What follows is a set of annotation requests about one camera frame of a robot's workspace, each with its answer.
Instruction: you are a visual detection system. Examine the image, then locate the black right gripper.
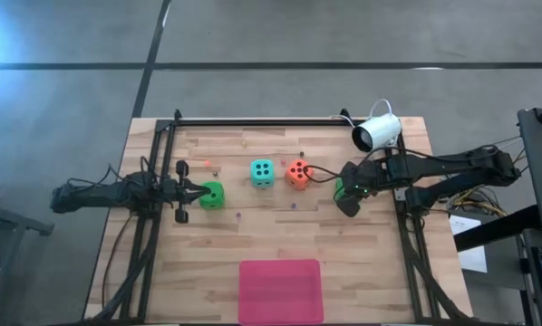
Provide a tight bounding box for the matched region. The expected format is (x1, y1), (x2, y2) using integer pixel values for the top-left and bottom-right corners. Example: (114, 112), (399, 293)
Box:
(335, 160), (390, 218)

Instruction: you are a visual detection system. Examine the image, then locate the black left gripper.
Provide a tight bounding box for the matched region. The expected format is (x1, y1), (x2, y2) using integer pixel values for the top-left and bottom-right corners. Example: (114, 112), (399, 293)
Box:
(160, 160), (211, 224)

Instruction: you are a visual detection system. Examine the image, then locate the large green foam die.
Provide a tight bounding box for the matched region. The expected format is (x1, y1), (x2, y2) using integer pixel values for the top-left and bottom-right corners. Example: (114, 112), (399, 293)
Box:
(198, 181), (226, 210)

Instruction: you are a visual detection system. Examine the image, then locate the large orange foam die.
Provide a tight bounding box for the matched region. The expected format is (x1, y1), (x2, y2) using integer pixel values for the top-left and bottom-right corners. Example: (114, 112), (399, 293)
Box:
(285, 158), (315, 191)

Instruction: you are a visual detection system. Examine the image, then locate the large teal foam die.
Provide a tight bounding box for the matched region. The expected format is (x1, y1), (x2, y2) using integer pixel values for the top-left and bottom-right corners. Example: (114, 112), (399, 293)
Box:
(250, 158), (276, 189)

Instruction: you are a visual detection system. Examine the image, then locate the pink translucent tray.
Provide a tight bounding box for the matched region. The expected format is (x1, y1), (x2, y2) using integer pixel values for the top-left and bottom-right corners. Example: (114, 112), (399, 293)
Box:
(237, 258), (325, 326)

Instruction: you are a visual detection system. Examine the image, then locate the white paper sheet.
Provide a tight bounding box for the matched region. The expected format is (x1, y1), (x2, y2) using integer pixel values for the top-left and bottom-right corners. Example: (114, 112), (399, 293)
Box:
(449, 215), (489, 274)

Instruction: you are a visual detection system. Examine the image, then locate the black cart beam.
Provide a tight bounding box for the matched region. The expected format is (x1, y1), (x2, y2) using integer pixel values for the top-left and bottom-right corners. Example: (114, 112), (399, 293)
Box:
(454, 204), (540, 253)

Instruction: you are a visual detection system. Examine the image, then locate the grey metal stand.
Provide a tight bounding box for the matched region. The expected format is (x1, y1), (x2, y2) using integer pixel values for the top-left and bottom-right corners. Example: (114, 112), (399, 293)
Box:
(0, 193), (55, 326)

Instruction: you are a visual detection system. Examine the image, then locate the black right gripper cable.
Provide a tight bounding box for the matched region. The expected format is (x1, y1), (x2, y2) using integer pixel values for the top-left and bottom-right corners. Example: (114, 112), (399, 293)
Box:
(303, 165), (344, 185)

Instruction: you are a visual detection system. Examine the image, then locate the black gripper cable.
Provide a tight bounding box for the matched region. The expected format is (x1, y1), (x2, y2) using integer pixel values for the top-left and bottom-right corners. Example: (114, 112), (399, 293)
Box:
(303, 165), (344, 185)
(65, 156), (163, 194)

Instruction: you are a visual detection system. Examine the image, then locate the white cylindrical camera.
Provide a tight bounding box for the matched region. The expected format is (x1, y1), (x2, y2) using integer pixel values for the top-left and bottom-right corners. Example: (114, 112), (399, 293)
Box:
(351, 112), (402, 153)

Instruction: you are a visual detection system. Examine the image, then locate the white camera cable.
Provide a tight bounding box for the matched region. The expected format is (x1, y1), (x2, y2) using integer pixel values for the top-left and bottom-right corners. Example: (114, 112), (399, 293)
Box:
(329, 98), (394, 129)

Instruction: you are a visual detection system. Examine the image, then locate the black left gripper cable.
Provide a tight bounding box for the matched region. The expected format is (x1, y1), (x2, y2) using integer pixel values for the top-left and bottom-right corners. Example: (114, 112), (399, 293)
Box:
(65, 156), (163, 194)

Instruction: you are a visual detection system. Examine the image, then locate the black aluminium table frame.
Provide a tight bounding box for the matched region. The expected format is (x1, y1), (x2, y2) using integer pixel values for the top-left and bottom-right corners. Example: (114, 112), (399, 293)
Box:
(89, 108), (474, 325)

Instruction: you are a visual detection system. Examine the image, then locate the yellow cable bundle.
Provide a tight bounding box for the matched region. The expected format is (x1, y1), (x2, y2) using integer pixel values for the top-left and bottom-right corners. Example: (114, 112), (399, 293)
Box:
(447, 185), (508, 217)

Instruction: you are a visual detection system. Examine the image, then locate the thin brown cable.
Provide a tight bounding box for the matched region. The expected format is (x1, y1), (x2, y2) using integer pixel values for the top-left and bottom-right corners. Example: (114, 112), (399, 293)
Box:
(101, 211), (135, 312)

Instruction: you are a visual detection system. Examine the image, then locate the thin grey cable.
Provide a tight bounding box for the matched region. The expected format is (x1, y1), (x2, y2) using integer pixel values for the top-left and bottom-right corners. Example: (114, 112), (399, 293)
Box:
(492, 135), (524, 150)

